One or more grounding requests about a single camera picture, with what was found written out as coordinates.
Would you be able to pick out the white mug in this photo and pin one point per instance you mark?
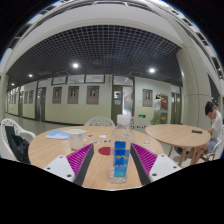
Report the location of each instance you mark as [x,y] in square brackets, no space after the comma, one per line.
[76,138]

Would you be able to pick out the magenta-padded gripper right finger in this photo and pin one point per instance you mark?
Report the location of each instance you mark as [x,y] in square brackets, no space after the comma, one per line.
[166,166]

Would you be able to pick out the green exit sign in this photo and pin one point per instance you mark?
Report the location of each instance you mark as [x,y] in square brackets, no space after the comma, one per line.
[142,116]

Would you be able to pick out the person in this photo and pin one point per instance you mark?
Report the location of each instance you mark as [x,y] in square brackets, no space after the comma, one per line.
[157,106]
[216,128]

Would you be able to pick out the light blue paper booklet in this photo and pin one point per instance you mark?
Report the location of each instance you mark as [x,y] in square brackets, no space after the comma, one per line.
[57,134]

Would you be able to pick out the small dark card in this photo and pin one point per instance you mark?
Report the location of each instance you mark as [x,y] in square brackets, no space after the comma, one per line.
[95,142]

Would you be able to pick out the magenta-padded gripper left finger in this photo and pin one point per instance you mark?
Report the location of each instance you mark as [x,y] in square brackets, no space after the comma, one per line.
[56,166]

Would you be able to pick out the white lattice plastic chair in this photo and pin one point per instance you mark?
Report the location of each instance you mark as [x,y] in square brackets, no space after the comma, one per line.
[99,121]
[6,124]
[140,123]

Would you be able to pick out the black bag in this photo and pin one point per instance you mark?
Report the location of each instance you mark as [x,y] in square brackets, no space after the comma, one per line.
[17,146]

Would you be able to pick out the framed wall posters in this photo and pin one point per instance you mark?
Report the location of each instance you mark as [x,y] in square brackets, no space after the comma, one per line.
[92,95]

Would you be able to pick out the clear blue-labelled water bottle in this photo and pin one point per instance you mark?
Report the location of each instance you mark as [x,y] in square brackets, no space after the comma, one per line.
[120,160]

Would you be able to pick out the black phone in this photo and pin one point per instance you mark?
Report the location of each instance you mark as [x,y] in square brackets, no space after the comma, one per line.
[197,132]

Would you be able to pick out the round ceiling lights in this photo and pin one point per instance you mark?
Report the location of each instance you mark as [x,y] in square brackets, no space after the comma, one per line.
[75,65]

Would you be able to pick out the round wooden side table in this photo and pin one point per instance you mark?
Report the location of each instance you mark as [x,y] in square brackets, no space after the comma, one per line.
[176,135]

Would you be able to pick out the flat round red coaster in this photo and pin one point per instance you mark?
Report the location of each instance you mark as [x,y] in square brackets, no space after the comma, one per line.
[104,151]

